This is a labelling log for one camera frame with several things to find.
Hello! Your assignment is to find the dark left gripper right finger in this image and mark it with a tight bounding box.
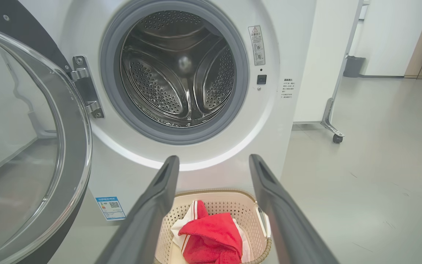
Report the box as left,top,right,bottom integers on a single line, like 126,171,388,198
248,154,340,264

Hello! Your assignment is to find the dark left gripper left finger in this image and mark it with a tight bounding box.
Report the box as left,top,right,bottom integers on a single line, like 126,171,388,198
95,155,181,264

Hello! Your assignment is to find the red and white garment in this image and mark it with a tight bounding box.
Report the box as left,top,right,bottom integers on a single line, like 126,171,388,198
170,200,253,264

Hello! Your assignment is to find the black round glass washer door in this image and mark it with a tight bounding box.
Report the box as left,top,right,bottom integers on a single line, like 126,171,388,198
0,0,93,264

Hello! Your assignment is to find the cream perforated laundry basket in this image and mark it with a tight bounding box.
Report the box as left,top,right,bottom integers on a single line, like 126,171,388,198
154,189,273,264

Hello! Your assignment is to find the white front-load washing machine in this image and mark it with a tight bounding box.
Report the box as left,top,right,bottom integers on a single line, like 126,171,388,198
17,0,318,264

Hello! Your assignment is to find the silver metal door hinge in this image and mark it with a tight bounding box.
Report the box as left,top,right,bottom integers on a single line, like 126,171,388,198
70,55,105,119

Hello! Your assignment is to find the stainless steel washer drum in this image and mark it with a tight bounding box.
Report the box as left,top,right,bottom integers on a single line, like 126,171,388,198
120,10,237,128

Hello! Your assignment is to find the blue energy label sticker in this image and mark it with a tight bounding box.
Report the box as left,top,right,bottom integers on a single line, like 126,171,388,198
95,196,127,221

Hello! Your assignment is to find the black text instruction sticker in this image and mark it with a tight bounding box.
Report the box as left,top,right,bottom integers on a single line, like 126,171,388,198
281,77,295,100

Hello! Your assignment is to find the white partition on caster stand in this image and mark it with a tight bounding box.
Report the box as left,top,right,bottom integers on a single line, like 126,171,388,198
293,0,365,144

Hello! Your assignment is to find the dark grey trash bin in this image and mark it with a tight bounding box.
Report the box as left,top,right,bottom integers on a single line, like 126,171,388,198
343,55,367,78

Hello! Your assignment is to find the white warning label sticker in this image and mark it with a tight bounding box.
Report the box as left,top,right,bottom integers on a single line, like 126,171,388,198
248,25,266,66

